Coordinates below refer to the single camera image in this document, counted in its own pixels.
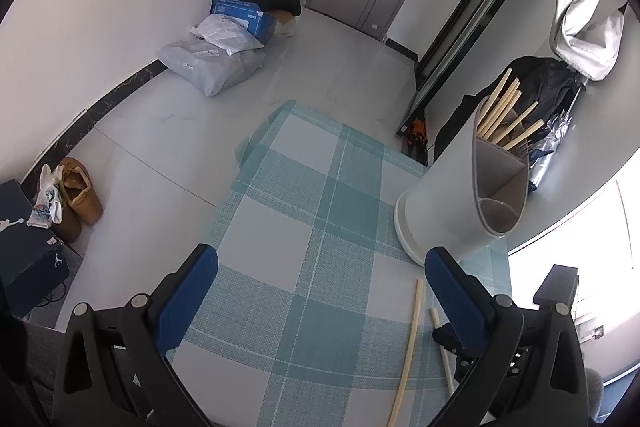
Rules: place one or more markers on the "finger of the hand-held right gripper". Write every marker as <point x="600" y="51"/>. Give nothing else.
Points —
<point x="450" y="339"/>

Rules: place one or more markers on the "pale wooden chopstick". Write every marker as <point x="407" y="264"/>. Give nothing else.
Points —
<point x="412" y="332"/>
<point x="445" y="367"/>

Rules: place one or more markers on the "bright window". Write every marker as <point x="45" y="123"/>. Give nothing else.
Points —
<point x="600" y="232"/>

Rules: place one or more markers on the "wall socket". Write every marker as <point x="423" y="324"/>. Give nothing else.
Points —
<point x="598" y="332"/>

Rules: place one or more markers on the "black backpack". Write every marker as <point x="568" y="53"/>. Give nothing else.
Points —
<point x="550" y="82"/>

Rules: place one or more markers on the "white sock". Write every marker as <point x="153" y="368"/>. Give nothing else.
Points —
<point x="47" y="202"/>

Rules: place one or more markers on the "dark blue shoe box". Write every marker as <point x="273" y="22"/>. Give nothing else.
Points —
<point x="25" y="267"/>

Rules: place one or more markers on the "white hanging bag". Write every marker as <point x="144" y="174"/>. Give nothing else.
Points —
<point x="585" y="52"/>

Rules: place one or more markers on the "brown cardboard box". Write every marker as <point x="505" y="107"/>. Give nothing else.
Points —
<point x="286" y="24"/>

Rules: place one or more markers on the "teal plaid tablecloth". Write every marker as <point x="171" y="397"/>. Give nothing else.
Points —
<point x="310" y="257"/>

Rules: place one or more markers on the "black door frame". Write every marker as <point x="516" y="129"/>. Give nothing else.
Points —
<point x="450" y="47"/>

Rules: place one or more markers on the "white utensil holder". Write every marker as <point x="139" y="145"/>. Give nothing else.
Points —
<point x="440" y="207"/>

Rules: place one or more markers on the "orange and black object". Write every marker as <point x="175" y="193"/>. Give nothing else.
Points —
<point x="416" y="129"/>

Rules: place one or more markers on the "grey parcel bag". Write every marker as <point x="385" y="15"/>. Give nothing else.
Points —
<point x="210" y="67"/>

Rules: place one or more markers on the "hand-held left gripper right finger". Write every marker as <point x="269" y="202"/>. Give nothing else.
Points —
<point x="457" y="302"/>

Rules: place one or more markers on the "white plastic parcel bag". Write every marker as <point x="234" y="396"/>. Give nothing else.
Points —
<point x="225" y="34"/>

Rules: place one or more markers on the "person's right forearm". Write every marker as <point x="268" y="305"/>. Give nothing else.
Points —
<point x="594" y="392"/>

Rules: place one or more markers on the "blue cardboard box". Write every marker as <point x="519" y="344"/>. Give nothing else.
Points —
<point x="250" y="19"/>

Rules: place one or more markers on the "silver folded umbrella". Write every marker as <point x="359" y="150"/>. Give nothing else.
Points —
<point x="547" y="142"/>

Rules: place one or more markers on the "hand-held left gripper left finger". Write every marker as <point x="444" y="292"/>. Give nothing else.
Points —
<point x="185" y="297"/>

